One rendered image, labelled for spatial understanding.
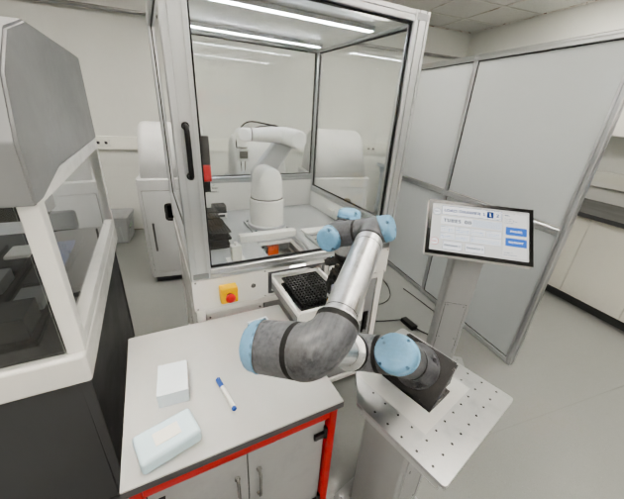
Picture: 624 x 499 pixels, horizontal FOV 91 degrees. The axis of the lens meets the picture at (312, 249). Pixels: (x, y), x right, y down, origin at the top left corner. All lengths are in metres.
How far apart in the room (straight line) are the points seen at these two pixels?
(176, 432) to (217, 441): 0.11
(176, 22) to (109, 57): 3.41
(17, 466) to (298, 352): 1.19
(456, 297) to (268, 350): 1.50
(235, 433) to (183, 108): 1.00
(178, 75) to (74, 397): 1.10
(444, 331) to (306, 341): 1.59
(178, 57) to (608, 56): 2.05
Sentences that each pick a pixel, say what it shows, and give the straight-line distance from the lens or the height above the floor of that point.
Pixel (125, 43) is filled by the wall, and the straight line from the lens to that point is 4.55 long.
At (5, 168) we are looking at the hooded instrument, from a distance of 0.95.
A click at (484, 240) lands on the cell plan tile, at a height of 1.05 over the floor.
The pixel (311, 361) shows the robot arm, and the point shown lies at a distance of 0.59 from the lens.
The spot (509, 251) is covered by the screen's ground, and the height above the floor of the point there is 1.01.
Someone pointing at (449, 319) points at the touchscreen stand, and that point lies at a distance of 2.06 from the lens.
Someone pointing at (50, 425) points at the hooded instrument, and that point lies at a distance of 1.46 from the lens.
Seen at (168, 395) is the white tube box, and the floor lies 0.80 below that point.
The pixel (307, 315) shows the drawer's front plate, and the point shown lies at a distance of 1.15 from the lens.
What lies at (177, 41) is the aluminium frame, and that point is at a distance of 1.17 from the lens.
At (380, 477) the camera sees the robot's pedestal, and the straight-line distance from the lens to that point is 1.48.
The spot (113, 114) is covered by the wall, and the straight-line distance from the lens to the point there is 4.56.
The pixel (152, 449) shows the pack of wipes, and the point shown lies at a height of 0.80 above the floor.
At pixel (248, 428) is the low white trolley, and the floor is 0.76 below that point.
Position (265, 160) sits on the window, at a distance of 1.25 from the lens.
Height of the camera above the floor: 1.60
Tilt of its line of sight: 24 degrees down
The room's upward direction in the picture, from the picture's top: 4 degrees clockwise
